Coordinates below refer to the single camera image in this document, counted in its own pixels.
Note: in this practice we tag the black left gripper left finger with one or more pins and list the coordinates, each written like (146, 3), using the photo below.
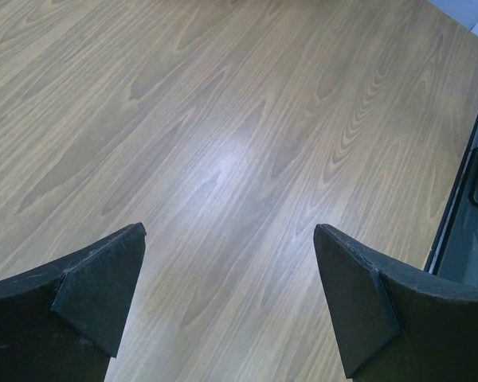
(64, 320)

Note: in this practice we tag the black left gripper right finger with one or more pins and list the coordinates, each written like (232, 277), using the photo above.
(393, 321)

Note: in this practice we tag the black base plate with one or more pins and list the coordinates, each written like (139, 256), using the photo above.
(454, 252)

